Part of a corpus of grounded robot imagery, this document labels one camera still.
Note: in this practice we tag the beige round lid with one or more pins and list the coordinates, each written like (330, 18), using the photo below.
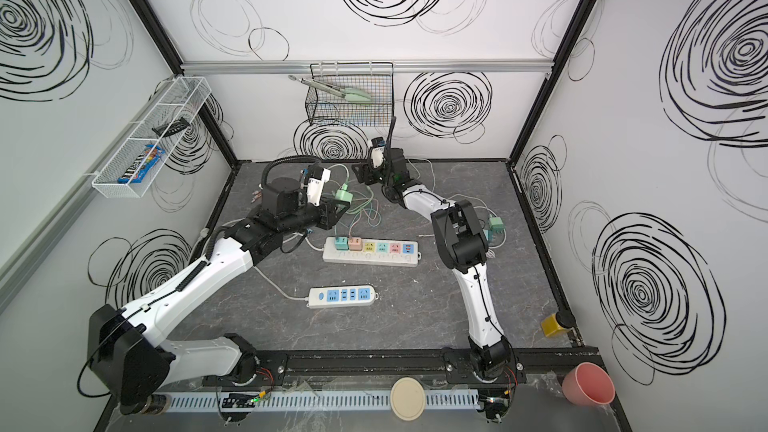
(407, 399)

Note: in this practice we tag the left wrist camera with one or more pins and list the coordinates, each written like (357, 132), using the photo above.
(314, 182)

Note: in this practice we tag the yellow block with black cap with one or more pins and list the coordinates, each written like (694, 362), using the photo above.
(558, 323)

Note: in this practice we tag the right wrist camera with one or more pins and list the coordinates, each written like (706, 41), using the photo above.
(377, 152)

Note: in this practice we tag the clear wall shelf basket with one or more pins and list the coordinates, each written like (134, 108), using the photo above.
(185, 153)

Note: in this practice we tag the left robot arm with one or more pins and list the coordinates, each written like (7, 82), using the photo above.
(129, 349)

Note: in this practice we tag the teal plug adapter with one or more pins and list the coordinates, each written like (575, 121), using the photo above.
(341, 243)

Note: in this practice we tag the white slotted cable duct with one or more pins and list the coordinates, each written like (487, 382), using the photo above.
(303, 401)

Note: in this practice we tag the short blue power strip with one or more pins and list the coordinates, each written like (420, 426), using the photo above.
(342, 296)

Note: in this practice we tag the black remote control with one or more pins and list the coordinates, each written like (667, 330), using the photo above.
(171, 128)

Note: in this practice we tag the light green plug adapter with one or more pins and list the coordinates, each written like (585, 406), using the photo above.
(344, 195)

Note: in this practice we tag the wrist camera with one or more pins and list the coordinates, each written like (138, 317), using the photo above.
(377, 152)
(314, 182)

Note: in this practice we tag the dark jar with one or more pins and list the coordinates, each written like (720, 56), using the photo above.
(156, 404)

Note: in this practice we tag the green tongs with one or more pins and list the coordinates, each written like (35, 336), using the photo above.
(350, 95)

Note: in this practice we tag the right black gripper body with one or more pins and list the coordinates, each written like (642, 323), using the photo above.
(372, 173)

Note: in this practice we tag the pink cup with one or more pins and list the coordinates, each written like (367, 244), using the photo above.
(588, 385)

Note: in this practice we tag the long colourful power strip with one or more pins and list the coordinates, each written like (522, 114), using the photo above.
(375, 252)

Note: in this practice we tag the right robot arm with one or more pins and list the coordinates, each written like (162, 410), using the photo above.
(461, 245)

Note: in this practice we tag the pink plug adapter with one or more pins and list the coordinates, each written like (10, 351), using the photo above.
(355, 244)

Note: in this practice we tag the black wire basket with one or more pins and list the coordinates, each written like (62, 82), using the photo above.
(374, 77)

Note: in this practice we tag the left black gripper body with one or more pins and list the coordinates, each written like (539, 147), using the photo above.
(330, 212)

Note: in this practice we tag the blue candy packet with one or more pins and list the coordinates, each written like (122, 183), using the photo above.
(149, 156)

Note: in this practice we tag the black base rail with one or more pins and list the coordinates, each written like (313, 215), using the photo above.
(451, 365)

